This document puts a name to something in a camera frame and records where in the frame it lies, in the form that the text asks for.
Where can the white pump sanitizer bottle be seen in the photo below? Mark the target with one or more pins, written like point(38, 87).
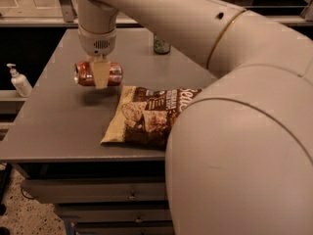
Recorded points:
point(19, 81)

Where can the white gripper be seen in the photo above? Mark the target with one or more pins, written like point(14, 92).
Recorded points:
point(98, 43)

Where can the red coke can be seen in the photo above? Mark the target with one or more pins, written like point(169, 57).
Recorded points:
point(84, 76)

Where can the green soda can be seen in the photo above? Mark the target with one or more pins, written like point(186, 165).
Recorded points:
point(161, 47)

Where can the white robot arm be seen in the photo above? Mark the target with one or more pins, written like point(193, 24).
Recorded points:
point(239, 158)

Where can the sea salt chips bag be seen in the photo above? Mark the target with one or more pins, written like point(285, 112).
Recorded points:
point(145, 117)

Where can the grey drawer cabinet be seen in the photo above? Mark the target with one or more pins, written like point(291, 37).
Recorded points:
point(56, 144)

